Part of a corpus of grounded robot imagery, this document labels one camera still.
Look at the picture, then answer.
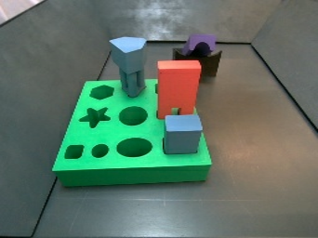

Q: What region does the purple arch block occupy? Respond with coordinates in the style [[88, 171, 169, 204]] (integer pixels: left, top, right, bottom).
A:
[[183, 34, 217, 57]]

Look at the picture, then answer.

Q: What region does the red rectangular block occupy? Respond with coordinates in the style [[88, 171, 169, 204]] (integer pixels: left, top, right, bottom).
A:
[[158, 60, 202, 119]]

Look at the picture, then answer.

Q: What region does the black curved fixture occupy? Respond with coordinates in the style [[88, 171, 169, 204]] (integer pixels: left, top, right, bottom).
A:
[[173, 48, 222, 77]]

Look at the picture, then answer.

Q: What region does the green shape sorter base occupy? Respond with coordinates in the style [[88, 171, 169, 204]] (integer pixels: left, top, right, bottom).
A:
[[52, 79, 213, 187]]

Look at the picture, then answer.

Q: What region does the blue square block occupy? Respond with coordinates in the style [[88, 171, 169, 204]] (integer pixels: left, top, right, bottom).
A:
[[165, 114, 203, 154]]

